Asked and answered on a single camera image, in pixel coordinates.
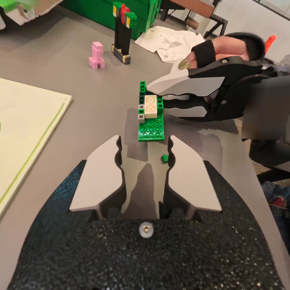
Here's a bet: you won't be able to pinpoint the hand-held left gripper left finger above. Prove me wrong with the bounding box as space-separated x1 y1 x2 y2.
69 135 127 220

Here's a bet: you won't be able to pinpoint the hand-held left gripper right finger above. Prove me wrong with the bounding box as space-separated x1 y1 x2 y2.
165 135 222 220

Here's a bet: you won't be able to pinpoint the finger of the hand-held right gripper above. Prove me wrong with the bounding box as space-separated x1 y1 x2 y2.
146 59 226 100
163 99 209 118

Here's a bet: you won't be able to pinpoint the white brick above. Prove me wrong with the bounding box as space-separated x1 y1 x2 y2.
145 95 158 119

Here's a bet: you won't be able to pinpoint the green brick baseplate build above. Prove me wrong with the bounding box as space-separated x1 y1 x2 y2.
138 81 165 142

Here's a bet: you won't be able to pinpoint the grey desk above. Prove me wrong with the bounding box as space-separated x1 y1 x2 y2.
0 5 286 290

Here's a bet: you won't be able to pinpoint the person's right hand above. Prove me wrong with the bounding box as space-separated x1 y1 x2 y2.
178 32 266 70

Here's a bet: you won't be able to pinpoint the white paper instruction sheets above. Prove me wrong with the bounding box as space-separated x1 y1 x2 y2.
135 26 206 63

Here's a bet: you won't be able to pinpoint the orange brick separator tool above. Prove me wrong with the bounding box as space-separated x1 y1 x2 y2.
265 35 277 53

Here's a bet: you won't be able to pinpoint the black brick tower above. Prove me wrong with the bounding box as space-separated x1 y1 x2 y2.
111 2 138 64

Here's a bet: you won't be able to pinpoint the pink brick figure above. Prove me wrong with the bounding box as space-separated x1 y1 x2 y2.
88 41 106 70

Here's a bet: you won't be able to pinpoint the pale green instruction booklet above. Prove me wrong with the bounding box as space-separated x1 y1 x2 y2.
0 78 73 218

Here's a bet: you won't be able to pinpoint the green plastic box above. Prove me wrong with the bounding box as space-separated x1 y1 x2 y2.
60 0 162 40

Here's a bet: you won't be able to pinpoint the cardboard toy box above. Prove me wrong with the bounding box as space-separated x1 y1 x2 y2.
0 0 65 26

